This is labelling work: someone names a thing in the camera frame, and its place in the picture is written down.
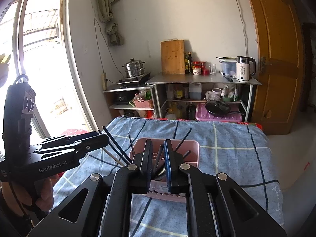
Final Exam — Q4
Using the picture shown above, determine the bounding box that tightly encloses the wooden chopstick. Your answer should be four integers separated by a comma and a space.
102, 148, 125, 167

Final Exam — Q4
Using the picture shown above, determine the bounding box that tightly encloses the metal kitchen shelf table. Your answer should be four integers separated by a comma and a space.
145, 73, 261, 122

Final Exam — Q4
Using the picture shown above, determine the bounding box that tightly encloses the left hand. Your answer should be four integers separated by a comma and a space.
2, 174, 59, 216

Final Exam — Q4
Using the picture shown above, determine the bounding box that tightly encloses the pink plastic chopstick basket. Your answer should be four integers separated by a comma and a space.
145, 139, 200, 203

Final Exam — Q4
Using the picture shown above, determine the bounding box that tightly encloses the black chopstick far left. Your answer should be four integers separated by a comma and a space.
102, 126, 132, 164

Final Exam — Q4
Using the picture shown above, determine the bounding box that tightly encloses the blue plaid tablecloth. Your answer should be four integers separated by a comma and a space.
50, 116, 283, 237

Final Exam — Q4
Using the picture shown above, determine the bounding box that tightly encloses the black chopstick middle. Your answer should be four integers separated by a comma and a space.
152, 144, 164, 177

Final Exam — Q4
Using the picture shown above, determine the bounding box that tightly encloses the pink small basket on shelf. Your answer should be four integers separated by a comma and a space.
133, 99, 154, 109

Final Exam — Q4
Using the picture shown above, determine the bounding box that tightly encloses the pink storage box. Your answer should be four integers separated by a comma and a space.
195, 103, 244, 123

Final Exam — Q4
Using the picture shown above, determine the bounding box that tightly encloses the induction cooker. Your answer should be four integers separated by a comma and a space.
117, 72, 151, 87

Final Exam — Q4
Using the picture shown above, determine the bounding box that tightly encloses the black frying pan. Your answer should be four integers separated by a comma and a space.
205, 101, 245, 117

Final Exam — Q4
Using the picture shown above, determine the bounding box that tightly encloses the low metal side shelf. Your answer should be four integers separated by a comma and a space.
102, 84, 156, 118

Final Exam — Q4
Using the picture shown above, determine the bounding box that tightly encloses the stainless steel steamer pot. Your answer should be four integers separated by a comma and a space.
122, 58, 145, 78

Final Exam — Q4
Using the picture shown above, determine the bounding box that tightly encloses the white plastic jug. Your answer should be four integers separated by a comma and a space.
189, 83, 202, 100

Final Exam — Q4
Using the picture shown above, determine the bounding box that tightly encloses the wooden door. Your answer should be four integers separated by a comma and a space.
250, 0, 305, 135

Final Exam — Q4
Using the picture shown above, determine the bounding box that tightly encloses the glass mug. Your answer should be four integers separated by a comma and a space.
210, 64, 216, 75

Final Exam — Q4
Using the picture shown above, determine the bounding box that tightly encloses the bamboo cutting board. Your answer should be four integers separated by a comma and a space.
161, 40, 185, 74

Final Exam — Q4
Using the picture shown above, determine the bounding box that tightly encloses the red lidded jar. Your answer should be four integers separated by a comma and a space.
192, 61, 201, 75

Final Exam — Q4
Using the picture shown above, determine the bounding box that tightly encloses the water filter pitcher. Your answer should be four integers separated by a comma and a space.
217, 57, 237, 76

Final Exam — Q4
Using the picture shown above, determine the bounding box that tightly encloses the white electric kettle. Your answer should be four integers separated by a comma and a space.
236, 56, 256, 82

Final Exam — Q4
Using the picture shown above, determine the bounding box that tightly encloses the dark soy sauce bottle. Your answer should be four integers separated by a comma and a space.
187, 52, 193, 74

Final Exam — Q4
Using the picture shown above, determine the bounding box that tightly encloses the window frame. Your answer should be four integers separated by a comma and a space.
1, 0, 94, 141

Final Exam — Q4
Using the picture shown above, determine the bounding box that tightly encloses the hanging cloth on wall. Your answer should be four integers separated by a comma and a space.
97, 0, 124, 47

